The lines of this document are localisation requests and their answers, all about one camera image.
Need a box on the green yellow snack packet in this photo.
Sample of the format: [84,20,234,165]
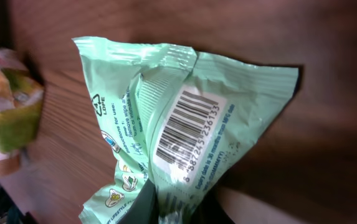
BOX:
[0,49,44,153]

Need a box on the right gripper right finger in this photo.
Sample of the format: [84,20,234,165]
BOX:
[193,190,234,224]

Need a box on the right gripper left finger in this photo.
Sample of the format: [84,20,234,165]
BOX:
[118,180,159,224]

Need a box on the mint green wipes packet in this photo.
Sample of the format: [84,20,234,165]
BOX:
[74,36,299,224]

